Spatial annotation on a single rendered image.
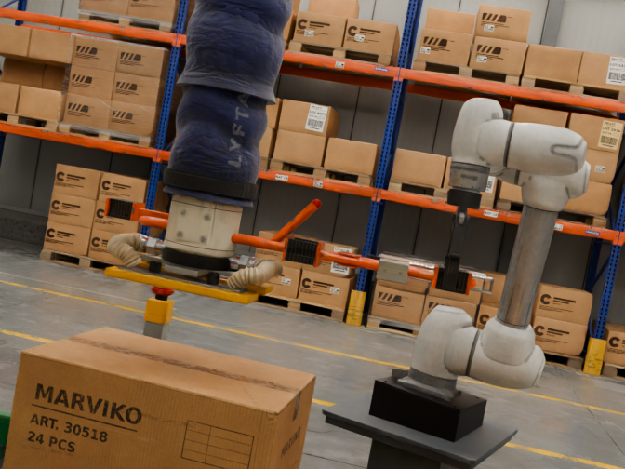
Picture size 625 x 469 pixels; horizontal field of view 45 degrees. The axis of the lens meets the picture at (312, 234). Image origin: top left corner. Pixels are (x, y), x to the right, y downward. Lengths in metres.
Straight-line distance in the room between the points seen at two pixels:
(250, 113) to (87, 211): 8.14
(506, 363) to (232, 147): 1.13
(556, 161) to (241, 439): 0.90
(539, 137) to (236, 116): 0.67
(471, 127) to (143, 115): 8.01
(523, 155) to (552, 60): 7.40
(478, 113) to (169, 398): 0.92
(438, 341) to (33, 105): 8.36
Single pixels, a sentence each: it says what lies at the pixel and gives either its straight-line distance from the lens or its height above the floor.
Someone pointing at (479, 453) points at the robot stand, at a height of 0.75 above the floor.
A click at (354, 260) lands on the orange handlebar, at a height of 1.27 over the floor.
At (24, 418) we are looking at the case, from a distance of 1.85.
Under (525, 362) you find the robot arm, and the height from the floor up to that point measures 1.02.
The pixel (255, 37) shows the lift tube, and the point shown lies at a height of 1.72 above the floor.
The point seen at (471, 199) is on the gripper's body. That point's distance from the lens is 1.76.
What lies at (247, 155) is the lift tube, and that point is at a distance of 1.78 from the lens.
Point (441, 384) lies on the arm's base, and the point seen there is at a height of 0.89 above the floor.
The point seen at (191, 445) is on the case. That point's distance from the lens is 1.69.
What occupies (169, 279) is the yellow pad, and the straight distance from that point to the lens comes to 1.74.
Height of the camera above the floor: 1.40
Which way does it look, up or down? 3 degrees down
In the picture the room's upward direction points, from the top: 10 degrees clockwise
